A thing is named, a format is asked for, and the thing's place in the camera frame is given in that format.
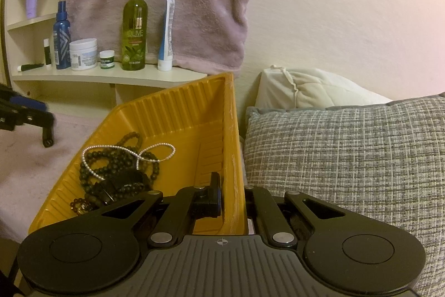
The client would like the green oil spray bottle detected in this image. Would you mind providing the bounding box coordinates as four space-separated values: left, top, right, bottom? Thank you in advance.
121 0 148 71

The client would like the brown wooden bead necklace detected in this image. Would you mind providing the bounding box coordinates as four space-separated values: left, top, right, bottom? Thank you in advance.
116 132 144 149

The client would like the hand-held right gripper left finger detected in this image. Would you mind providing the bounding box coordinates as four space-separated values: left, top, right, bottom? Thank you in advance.
92 172 224 248

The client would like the white pearl necklace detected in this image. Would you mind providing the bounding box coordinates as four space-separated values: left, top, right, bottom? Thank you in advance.
82 143 176 180

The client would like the small green-lidded jar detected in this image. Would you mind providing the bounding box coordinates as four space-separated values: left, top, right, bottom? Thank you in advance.
99 50 115 70

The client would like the pink fleece blanket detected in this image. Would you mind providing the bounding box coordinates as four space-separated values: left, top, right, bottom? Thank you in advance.
0 104 120 242

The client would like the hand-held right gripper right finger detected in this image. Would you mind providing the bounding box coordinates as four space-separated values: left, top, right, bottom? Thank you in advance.
243 185 352 248

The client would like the amber bead bracelet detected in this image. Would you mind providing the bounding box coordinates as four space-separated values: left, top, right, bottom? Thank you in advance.
70 198 92 215

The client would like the blue spray bottle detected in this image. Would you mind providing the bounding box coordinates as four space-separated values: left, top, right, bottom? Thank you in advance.
52 1 72 70

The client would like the orange plastic tray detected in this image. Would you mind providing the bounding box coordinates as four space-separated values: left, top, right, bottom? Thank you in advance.
28 72 248 242

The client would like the grey woven pillow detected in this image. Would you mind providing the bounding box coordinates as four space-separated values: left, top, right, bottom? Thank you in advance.
243 95 445 297

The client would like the long black bead necklace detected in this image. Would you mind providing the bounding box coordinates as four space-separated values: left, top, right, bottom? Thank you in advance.
79 147 161 205

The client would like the blue and white tube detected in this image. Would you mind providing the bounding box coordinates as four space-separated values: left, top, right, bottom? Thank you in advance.
157 0 175 71

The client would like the cream wooden shelf unit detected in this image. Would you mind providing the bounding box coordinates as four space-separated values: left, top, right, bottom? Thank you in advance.
5 0 209 106

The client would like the white pillow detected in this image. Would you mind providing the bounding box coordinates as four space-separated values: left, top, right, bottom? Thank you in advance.
255 65 393 110

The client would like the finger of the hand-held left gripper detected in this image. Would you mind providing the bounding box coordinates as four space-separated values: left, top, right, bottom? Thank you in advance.
0 105 56 148
0 85 48 114

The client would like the white cream jar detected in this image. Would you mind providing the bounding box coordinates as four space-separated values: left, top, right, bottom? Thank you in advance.
69 39 98 71

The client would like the black and white lip balm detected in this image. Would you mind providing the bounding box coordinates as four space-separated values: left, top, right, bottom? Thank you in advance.
43 38 52 69

